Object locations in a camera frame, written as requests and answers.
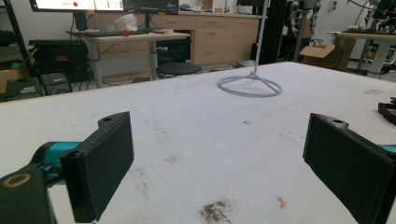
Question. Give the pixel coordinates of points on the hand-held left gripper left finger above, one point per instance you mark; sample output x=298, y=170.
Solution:
x=99, y=168

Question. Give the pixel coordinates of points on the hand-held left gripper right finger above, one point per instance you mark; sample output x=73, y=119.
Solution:
x=351, y=168

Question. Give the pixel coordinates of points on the black flat device box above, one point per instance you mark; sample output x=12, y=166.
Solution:
x=23, y=88

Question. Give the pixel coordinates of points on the open cardboard box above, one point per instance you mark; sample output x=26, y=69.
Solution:
x=325, y=56

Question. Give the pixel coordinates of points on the black equipment case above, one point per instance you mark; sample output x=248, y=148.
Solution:
x=60, y=57

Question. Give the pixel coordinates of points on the black round stool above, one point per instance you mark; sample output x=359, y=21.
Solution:
x=178, y=68

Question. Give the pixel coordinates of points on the brown cardboard box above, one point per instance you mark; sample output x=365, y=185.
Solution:
x=11, y=76

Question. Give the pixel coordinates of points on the white wooden table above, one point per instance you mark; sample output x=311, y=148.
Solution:
x=370, y=39

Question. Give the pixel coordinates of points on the light wooden desk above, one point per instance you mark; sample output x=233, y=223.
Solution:
x=137, y=39

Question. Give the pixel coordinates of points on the black keyboard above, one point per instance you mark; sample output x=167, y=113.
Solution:
x=109, y=32

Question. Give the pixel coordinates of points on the red small cup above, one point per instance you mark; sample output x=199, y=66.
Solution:
x=125, y=33

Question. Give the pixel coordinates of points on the black metal stand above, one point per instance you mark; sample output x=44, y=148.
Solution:
x=17, y=34

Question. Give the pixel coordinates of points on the dark computer monitor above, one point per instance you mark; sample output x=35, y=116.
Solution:
x=151, y=6

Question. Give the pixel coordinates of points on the wooden drawer cabinet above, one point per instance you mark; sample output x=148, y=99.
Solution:
x=218, y=37

